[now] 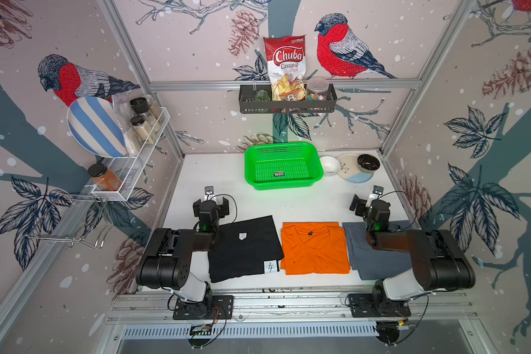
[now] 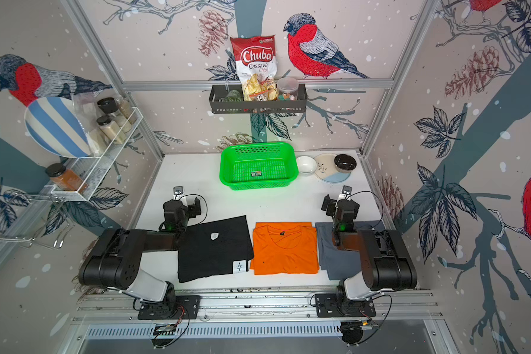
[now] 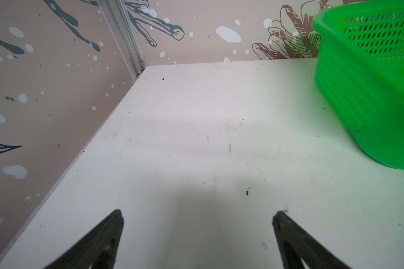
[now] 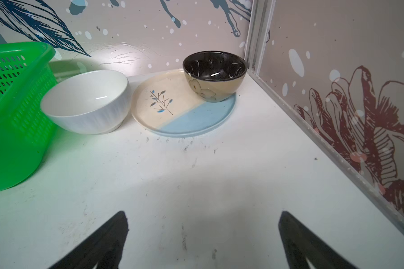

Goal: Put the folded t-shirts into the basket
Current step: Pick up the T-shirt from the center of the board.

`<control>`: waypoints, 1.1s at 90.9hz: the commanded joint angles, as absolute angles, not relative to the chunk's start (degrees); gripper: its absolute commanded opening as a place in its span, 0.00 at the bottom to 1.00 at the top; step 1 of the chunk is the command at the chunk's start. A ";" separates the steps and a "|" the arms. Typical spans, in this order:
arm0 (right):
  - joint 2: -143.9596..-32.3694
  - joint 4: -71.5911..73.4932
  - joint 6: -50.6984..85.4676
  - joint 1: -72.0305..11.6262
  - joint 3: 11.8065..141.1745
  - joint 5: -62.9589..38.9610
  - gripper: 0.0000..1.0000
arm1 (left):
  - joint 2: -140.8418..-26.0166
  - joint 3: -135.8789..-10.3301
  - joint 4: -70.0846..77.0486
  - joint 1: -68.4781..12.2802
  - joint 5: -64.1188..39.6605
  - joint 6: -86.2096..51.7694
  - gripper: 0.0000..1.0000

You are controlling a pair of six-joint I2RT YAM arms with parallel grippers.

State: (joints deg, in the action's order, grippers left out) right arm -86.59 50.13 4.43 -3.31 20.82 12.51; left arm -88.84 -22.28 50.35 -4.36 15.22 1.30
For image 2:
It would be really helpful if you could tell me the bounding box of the grey t-shirt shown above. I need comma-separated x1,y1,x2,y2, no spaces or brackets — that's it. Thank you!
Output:
315,222,361,280

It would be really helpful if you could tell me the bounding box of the black t-shirt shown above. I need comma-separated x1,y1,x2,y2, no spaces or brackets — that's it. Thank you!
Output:
178,215,255,283

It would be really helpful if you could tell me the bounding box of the orange t-shirt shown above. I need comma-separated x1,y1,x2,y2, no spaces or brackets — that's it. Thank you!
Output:
250,222,320,275

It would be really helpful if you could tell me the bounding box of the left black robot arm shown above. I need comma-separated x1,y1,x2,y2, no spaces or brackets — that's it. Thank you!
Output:
78,194,206,312

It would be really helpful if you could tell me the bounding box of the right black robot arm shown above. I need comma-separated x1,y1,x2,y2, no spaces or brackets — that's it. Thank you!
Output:
319,196,417,316

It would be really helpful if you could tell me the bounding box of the green plastic basket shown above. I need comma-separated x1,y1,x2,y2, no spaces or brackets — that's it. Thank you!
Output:
219,142,299,190

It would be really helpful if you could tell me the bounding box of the black bowl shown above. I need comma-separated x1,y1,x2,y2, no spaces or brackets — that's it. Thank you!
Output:
333,154,358,173

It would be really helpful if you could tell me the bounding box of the beige and blue plate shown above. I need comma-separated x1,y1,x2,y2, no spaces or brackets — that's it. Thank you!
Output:
314,153,350,184

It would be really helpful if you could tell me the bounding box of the white small bowl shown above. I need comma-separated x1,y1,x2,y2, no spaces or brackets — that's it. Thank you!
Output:
296,156,317,176

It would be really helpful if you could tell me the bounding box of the black lid spice jar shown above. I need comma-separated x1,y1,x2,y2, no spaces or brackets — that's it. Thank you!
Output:
96,115,125,145
97,97,132,133

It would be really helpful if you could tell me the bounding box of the orange spice jar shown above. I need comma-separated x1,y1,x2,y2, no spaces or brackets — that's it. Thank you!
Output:
45,163,88,193

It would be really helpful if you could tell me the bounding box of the green glass object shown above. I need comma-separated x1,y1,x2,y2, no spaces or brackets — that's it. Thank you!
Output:
224,89,243,102

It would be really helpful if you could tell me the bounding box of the clear plastic jar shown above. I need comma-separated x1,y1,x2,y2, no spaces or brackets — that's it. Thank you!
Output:
277,78,299,101

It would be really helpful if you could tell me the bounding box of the blue striped plate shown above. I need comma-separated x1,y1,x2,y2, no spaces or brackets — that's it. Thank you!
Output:
24,97,91,158

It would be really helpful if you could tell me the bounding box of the red cassava chips bag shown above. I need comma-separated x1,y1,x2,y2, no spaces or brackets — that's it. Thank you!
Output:
230,36,278,102

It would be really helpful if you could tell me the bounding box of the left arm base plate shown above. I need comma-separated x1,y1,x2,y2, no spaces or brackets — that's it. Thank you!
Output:
138,295,201,321

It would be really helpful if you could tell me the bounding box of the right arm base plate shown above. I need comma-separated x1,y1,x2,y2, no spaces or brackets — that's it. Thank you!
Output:
311,294,376,318

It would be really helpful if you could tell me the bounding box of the white wire wall rack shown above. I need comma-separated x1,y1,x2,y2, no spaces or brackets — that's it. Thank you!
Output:
50,107,144,201

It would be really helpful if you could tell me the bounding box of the black wall shelf basket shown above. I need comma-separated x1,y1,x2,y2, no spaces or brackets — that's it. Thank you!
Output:
209,83,308,114

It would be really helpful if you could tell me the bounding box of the chrome wire hook rack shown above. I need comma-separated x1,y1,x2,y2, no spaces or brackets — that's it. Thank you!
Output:
0,190,76,249

